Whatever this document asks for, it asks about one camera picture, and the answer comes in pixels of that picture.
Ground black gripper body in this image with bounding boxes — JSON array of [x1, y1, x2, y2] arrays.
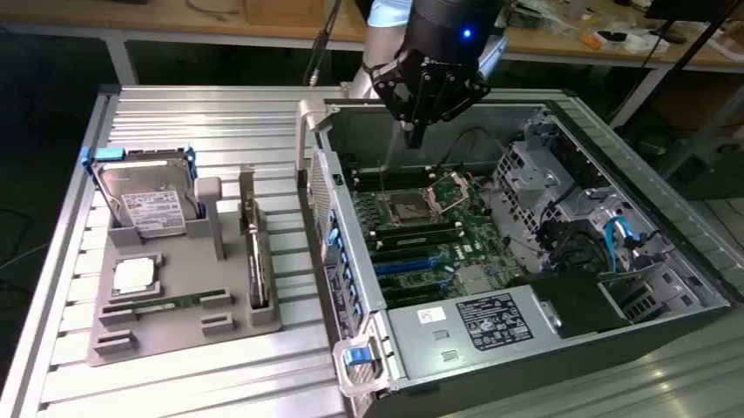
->
[[400, 0, 505, 88]]

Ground black graphics card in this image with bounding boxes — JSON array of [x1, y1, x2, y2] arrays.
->
[[238, 163, 274, 311]]

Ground open metal socket cover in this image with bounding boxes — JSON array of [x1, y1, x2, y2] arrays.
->
[[427, 172, 476, 212]]

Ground perforated metal drive cage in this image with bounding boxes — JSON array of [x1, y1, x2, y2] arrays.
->
[[493, 138, 588, 219]]

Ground CPU socket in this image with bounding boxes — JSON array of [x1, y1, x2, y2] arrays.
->
[[387, 189, 435, 227]]

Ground orange and white small box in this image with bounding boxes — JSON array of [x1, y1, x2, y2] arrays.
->
[[580, 30, 630, 51]]

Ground green motherboard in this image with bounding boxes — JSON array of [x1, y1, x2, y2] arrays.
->
[[342, 165, 525, 306]]

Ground black RAM stick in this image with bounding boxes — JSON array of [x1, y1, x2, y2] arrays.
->
[[375, 228, 461, 252]]

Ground blue expansion slot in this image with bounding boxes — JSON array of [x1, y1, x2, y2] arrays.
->
[[373, 256, 441, 275]]

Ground silver chipset heatsink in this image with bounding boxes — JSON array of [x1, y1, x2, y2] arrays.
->
[[456, 267, 496, 293]]

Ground wooden workbench white legs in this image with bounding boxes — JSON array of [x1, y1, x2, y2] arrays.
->
[[0, 0, 744, 127]]

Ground black slanted pole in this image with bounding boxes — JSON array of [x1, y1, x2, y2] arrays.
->
[[659, 0, 728, 175]]

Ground black monitor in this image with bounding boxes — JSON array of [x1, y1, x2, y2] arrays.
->
[[644, 0, 744, 44]]

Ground dark grey machine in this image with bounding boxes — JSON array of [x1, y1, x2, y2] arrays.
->
[[668, 138, 744, 201]]

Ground hard disk with blue caddy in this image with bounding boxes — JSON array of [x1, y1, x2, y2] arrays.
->
[[78, 143, 202, 239]]

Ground grey plastic parts rack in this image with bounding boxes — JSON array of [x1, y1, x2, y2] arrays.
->
[[85, 176, 286, 369]]

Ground grey power supply unit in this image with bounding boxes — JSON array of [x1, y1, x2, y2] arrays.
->
[[387, 285, 563, 380]]

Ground green RAM stick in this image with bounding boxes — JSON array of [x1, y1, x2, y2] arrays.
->
[[125, 292, 226, 313]]

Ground silver CPU chip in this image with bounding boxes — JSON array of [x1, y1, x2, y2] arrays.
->
[[111, 260, 158, 293]]

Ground open black PC case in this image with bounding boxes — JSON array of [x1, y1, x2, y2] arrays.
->
[[296, 98, 744, 418]]

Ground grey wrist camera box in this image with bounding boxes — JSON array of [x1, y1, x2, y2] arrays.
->
[[476, 33, 512, 84]]

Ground black cable with metal plug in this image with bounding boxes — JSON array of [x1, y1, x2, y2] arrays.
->
[[305, 0, 345, 87]]

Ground blue disk wire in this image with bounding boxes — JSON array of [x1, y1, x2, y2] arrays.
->
[[604, 215, 639, 273]]

